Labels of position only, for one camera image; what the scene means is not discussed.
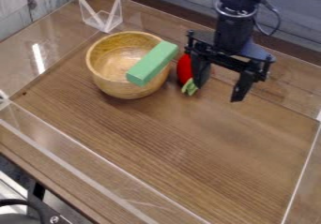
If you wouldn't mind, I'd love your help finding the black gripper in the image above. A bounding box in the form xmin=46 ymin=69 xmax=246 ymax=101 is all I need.
xmin=185 ymin=2 xmax=274 ymax=102

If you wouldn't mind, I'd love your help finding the green rectangular block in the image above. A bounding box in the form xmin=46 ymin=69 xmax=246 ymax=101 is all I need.
xmin=125 ymin=41 xmax=177 ymax=86

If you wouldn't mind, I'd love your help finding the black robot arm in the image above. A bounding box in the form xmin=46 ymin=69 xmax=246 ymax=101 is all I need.
xmin=181 ymin=0 xmax=278 ymax=102

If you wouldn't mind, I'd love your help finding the brown wooden bowl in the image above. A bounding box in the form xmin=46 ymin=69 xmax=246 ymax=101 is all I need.
xmin=85 ymin=31 xmax=171 ymax=99

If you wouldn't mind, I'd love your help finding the red toy strawberry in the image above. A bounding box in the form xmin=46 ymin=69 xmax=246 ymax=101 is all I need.
xmin=176 ymin=53 xmax=197 ymax=96

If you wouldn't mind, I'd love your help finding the clear acrylic stand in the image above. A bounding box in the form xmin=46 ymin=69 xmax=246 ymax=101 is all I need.
xmin=77 ymin=0 xmax=123 ymax=33

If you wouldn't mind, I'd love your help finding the black metal clamp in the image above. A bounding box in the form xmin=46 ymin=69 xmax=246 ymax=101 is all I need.
xmin=26 ymin=183 xmax=72 ymax=224

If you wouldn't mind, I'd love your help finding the clear acrylic tray wall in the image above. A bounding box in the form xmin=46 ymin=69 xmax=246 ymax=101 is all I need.
xmin=0 ymin=91 xmax=209 ymax=224

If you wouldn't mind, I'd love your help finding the black cable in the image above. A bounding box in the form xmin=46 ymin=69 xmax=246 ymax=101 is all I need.
xmin=0 ymin=197 xmax=38 ymax=217

